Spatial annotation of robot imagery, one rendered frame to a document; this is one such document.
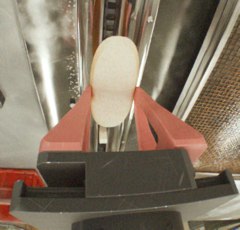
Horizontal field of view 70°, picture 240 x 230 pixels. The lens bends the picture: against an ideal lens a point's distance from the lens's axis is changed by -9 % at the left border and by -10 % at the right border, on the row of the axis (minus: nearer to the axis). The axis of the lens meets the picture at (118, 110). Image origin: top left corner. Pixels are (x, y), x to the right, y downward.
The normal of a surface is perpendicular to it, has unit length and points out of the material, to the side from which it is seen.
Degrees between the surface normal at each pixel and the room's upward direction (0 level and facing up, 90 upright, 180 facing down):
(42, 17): 0
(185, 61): 0
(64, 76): 0
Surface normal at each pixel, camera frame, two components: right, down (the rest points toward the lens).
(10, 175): 0.12, -0.66
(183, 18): 0.09, 0.75
